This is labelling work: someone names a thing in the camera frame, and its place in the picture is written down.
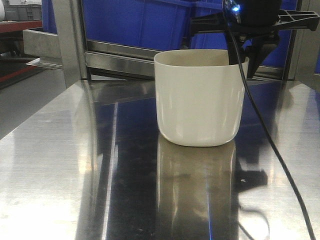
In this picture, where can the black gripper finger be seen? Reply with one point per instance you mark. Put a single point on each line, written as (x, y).
(257, 53)
(234, 50)

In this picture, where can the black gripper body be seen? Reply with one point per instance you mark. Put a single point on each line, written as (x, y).
(258, 21)

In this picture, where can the white plastic bin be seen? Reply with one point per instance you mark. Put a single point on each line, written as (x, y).
(199, 96)

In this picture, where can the blue crate right upper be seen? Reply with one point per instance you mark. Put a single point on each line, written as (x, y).
(152, 24)

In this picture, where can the blue crate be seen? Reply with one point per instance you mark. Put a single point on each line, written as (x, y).
(48, 17)
(152, 24)

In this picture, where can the blue crate left upper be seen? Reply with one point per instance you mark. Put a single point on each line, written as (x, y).
(48, 17)

